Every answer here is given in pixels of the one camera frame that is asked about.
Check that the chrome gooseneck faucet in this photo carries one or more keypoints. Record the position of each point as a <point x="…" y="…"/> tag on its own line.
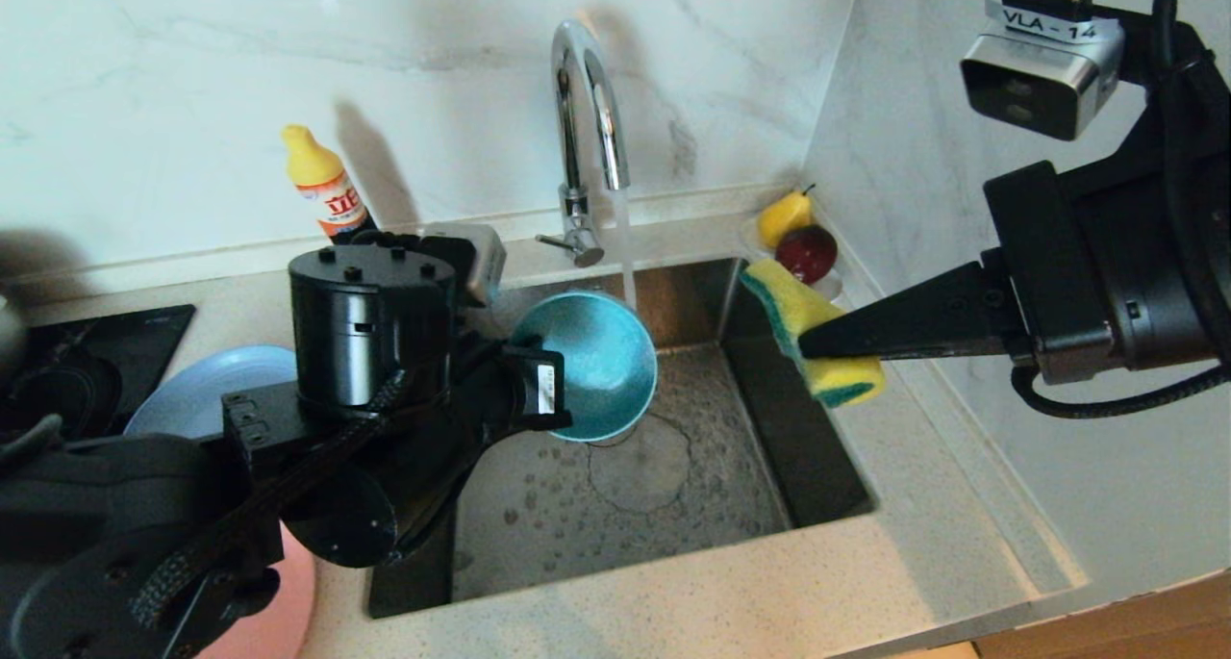
<point x="577" y="43"/>

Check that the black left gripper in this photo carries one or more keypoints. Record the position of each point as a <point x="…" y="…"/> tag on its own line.
<point x="515" y="385"/>

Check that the stainless steel sink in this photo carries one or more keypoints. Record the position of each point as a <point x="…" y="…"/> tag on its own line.
<point x="625" y="505"/>

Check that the small white dish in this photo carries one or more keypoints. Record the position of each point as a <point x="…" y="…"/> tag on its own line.
<point x="748" y="234"/>

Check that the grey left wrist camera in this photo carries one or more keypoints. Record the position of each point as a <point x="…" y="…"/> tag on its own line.
<point x="481" y="260"/>

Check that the yellow pear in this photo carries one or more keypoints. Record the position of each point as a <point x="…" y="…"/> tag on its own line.
<point x="781" y="218"/>

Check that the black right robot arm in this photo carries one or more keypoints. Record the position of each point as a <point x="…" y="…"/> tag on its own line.
<point x="1173" y="284"/>

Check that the running water stream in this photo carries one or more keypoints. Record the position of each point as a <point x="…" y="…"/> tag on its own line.
<point x="625" y="245"/>

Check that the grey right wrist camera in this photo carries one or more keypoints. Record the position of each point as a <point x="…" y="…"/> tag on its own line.
<point x="1048" y="82"/>

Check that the black glass cooktop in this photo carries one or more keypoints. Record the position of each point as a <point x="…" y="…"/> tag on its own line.
<point x="96" y="351"/>

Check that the dark red apple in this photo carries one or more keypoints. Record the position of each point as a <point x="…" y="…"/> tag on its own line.
<point x="813" y="250"/>

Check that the blue-grey plate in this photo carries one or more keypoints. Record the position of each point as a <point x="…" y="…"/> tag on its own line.
<point x="221" y="380"/>

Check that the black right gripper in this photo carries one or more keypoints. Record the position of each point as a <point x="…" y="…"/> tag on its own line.
<point x="1053" y="274"/>

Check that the pink plate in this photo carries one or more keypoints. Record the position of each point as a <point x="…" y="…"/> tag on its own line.
<point x="288" y="620"/>

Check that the yellow green sponge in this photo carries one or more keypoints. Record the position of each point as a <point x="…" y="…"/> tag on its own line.
<point x="784" y="298"/>

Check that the teal bowl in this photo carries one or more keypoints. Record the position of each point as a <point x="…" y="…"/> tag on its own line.
<point x="596" y="361"/>

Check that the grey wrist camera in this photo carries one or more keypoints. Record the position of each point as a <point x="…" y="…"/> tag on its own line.
<point x="481" y="260"/>
<point x="1048" y="82"/>

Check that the yellow-capped detergent bottle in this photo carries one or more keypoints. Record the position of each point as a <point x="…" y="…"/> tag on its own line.
<point x="310" y="159"/>

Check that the round metal drain strainer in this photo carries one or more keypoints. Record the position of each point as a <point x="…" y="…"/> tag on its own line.
<point x="608" y="440"/>

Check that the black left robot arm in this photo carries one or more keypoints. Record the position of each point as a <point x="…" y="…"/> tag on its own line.
<point x="365" y="332"/>

